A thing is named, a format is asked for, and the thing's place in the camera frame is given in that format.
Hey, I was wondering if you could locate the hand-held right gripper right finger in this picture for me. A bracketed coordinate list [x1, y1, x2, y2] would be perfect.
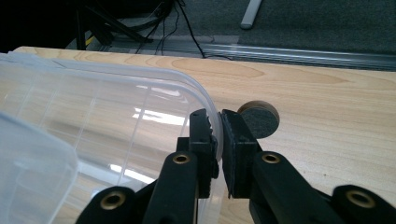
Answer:
[220, 108, 263, 200]

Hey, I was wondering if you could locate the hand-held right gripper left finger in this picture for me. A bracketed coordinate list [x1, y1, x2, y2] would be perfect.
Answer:
[177, 108, 219, 199]

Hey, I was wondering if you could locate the clear plastic storage box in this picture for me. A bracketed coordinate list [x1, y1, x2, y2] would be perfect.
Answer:
[0, 50, 226, 224]

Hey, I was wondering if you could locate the black tripod stand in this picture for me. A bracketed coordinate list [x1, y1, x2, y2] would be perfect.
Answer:
[75, 0, 154, 51]

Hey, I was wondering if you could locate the black curtain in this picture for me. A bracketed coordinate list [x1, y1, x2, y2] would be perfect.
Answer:
[0, 0, 78, 53]

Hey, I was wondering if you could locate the round table cable hole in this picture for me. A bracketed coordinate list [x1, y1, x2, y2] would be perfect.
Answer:
[236, 100, 280, 140]

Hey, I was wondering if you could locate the metal floor rail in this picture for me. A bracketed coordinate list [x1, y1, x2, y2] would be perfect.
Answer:
[102, 33, 396, 73]

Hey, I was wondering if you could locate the black floor cable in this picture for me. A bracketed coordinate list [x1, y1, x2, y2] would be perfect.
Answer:
[176, 0, 233, 61]

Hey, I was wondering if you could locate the bundle of thin floor cables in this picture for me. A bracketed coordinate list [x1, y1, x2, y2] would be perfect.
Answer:
[135, 0, 181, 56]

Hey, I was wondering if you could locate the white metal table frame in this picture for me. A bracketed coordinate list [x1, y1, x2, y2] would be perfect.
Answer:
[240, 0, 264, 31]

